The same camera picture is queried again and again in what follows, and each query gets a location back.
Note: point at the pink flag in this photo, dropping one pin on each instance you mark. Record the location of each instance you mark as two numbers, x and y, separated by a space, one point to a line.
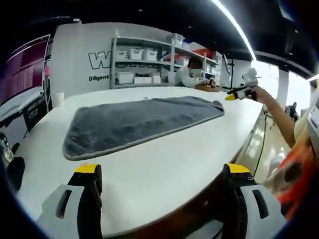
47 72

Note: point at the white standing desk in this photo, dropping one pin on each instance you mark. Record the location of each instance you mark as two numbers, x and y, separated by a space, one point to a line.
17 99

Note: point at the row of white storage bins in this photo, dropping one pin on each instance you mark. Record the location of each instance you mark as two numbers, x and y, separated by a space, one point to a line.
135 53

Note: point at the person's right hand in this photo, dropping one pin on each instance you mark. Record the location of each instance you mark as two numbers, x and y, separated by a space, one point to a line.
261 95

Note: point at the person's printed shirt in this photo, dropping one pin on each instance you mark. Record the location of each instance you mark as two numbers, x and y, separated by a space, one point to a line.
299 174

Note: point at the grey towel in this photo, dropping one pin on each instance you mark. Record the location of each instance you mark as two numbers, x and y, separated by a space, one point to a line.
139 124

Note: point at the ceiling light strip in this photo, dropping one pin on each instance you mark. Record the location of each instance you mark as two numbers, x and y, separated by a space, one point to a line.
314 77
236 25

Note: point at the black rounded object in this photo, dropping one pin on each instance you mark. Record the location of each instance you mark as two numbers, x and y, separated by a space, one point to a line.
15 174

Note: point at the grey metal shelving rack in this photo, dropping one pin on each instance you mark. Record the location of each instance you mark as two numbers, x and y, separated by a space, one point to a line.
113 62

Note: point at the brown wooden tray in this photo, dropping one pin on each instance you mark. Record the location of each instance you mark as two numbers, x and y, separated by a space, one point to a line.
205 88

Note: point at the black tripod stand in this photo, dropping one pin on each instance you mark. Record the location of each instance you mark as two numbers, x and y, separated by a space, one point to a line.
231 74

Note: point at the white worn device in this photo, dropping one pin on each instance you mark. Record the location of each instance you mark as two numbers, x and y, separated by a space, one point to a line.
314 127

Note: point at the white paper cup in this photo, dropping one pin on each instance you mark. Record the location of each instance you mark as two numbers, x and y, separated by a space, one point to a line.
59 99

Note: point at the black signboard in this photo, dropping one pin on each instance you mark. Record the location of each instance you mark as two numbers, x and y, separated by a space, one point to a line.
35 114

